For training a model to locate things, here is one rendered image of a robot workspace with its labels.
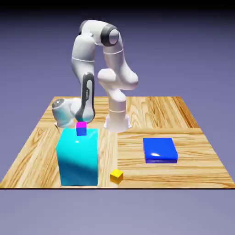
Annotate small yellow cube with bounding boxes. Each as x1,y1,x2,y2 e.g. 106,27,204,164
110,168,124,185

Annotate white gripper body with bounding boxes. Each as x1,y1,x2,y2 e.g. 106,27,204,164
54,122,77,129

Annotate large cyan box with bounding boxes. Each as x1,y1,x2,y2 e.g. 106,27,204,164
56,128,99,187

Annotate large blue box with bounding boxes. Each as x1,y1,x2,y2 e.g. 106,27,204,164
143,137,179,164

